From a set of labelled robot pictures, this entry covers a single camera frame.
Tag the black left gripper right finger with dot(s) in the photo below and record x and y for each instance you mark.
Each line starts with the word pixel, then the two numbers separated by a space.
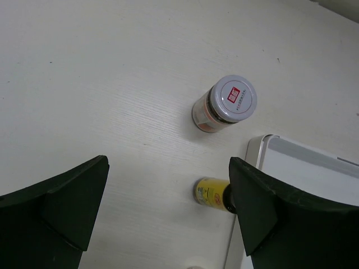
pixel 285 227

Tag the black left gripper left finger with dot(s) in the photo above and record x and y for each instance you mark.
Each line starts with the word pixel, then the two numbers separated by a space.
pixel 49 224

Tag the yellow label brown bottle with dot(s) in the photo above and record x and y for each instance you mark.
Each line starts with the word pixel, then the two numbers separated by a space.
pixel 214 193

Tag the white-lid red label jar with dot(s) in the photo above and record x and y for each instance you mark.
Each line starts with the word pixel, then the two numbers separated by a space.
pixel 231 100

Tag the clear tiered plastic tray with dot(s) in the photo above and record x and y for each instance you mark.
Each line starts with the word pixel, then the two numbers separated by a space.
pixel 308 169

